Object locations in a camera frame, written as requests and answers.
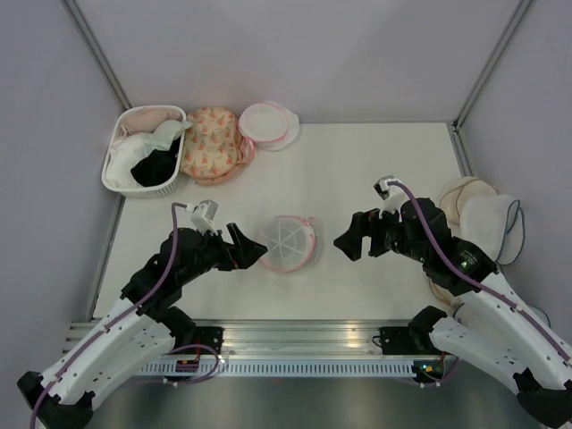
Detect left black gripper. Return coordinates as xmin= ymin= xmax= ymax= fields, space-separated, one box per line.
xmin=179 ymin=223 xmax=267 ymax=284

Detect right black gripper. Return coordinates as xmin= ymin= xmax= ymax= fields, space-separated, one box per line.
xmin=333 ymin=198 xmax=429 ymax=263

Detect round mesh bag pink trim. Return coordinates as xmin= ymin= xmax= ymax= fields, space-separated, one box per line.
xmin=257 ymin=215 xmax=320 ymax=274

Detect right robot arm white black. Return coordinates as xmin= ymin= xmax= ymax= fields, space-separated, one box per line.
xmin=333 ymin=198 xmax=571 ymax=428

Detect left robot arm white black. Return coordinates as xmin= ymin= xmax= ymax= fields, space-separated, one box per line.
xmin=17 ymin=223 xmax=267 ymax=428

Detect floral peach laundry bag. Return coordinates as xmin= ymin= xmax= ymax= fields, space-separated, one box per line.
xmin=180 ymin=106 xmax=256 ymax=186

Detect black bra in basket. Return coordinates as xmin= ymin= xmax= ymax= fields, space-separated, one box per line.
xmin=130 ymin=138 xmax=181 ymax=188

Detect white round bag pink trim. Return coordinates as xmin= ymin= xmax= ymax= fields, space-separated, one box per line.
xmin=239 ymin=101 xmax=300 ymax=152

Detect white bag blue trim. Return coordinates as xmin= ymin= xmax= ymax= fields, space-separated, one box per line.
xmin=459 ymin=194 xmax=526 ymax=265

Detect white plastic laundry basket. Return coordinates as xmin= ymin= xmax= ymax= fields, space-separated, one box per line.
xmin=101 ymin=105 xmax=187 ymax=198

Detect mint green bra in basket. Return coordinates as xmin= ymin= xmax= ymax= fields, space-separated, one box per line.
xmin=144 ymin=120 xmax=190 ymax=154

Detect white bra in basket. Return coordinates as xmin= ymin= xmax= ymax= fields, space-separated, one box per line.
xmin=105 ymin=133 xmax=150 ymax=189

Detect pale pink bra in basket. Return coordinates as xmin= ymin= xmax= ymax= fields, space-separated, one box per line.
xmin=120 ymin=107 xmax=182 ymax=134

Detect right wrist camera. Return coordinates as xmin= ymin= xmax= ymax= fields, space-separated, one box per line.
xmin=374 ymin=175 xmax=408 ymax=218

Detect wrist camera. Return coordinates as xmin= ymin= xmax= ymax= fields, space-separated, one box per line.
xmin=185 ymin=199 xmax=218 ymax=235
xmin=374 ymin=175 xmax=408 ymax=218

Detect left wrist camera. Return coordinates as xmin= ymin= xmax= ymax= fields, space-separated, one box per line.
xmin=185 ymin=199 xmax=218 ymax=235

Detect aluminium mounting rail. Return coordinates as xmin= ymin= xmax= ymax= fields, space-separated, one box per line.
xmin=65 ymin=317 xmax=461 ymax=358

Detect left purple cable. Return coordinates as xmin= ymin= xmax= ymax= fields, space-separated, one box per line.
xmin=29 ymin=201 xmax=221 ymax=429

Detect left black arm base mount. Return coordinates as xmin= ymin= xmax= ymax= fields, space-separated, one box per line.
xmin=163 ymin=307 xmax=223 ymax=355

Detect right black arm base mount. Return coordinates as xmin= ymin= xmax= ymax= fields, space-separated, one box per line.
xmin=379 ymin=306 xmax=448 ymax=357

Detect white slotted cable duct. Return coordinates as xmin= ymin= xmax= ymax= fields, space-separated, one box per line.
xmin=139 ymin=359 xmax=416 ymax=378

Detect right aluminium frame post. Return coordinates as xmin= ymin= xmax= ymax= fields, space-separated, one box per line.
xmin=451 ymin=0 xmax=535 ymax=132

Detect aluminium frame post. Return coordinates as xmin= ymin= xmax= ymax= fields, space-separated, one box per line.
xmin=61 ymin=0 xmax=132 ymax=111
xmin=451 ymin=0 xmax=535 ymax=132

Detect left aluminium frame post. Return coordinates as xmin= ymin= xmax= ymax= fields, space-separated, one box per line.
xmin=61 ymin=0 xmax=132 ymax=111

